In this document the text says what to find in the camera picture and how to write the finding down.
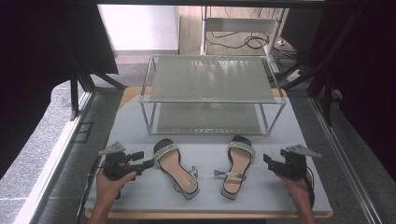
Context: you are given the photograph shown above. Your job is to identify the grey table mat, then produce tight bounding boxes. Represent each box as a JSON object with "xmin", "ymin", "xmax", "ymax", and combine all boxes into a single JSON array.
[{"xmin": 84, "ymin": 92, "xmax": 333, "ymax": 217}]

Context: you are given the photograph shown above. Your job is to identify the white cabinet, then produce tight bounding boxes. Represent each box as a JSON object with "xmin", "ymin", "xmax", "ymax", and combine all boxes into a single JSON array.
[{"xmin": 97, "ymin": 4, "xmax": 181, "ymax": 52}]

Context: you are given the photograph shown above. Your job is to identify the person's left hand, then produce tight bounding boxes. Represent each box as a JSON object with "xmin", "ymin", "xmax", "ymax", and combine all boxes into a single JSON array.
[{"xmin": 95, "ymin": 171, "xmax": 138, "ymax": 206}]

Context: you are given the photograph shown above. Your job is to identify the two-tier metal shoe rack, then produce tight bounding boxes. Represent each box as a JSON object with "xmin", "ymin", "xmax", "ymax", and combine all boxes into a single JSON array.
[{"xmin": 138, "ymin": 54, "xmax": 288, "ymax": 136}]

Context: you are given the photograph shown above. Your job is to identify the person's right hand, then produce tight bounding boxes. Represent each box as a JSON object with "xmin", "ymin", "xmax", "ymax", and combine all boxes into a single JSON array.
[{"xmin": 276, "ymin": 172, "xmax": 313, "ymax": 204}]

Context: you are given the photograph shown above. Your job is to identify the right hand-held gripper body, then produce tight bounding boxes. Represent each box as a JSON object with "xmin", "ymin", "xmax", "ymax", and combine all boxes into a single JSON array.
[{"xmin": 274, "ymin": 144, "xmax": 322, "ymax": 181}]

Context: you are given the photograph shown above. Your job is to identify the black rhinestone strap sandal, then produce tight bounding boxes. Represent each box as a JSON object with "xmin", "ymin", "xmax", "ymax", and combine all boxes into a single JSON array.
[
  {"xmin": 213, "ymin": 135, "xmax": 256, "ymax": 201},
  {"xmin": 153, "ymin": 138, "xmax": 201, "ymax": 201}
]

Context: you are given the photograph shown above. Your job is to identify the black floor cables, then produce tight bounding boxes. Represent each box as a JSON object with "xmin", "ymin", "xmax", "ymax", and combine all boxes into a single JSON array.
[{"xmin": 205, "ymin": 7, "xmax": 302, "ymax": 60}]

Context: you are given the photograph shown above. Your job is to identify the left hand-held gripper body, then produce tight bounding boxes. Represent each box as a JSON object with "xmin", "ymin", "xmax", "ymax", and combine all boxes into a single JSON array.
[{"xmin": 98, "ymin": 141, "xmax": 139, "ymax": 182}]

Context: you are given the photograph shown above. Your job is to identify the white metal stand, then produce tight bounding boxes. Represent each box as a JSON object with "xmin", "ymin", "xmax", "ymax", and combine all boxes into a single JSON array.
[{"xmin": 200, "ymin": 6, "xmax": 288, "ymax": 75}]

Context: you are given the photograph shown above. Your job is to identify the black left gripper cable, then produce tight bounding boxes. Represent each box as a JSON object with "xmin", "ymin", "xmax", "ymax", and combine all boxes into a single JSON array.
[{"xmin": 77, "ymin": 155, "xmax": 105, "ymax": 222}]

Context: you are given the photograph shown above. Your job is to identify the black curtain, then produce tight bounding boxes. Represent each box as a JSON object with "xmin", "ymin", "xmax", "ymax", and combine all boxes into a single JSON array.
[
  {"xmin": 307, "ymin": 0, "xmax": 396, "ymax": 183},
  {"xmin": 0, "ymin": 0, "xmax": 120, "ymax": 181}
]

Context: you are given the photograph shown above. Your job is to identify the black metal stand legs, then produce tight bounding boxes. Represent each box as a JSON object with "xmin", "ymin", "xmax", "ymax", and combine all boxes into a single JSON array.
[
  {"xmin": 68, "ymin": 55, "xmax": 128, "ymax": 121},
  {"xmin": 276, "ymin": 12, "xmax": 335, "ymax": 127}
]

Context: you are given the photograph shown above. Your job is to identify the aluminium frame rail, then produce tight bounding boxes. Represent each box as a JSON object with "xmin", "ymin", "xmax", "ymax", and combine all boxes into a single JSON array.
[
  {"xmin": 310, "ymin": 96, "xmax": 383, "ymax": 224},
  {"xmin": 12, "ymin": 91, "xmax": 95, "ymax": 224}
]

